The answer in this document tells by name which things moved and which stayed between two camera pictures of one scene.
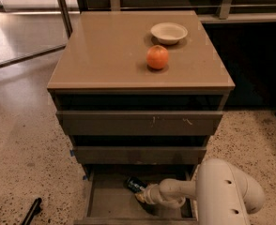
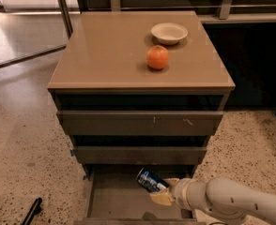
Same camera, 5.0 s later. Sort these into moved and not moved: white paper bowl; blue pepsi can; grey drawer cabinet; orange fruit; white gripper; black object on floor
Moved: blue pepsi can; white gripper
Not moved: grey drawer cabinet; white paper bowl; orange fruit; black object on floor
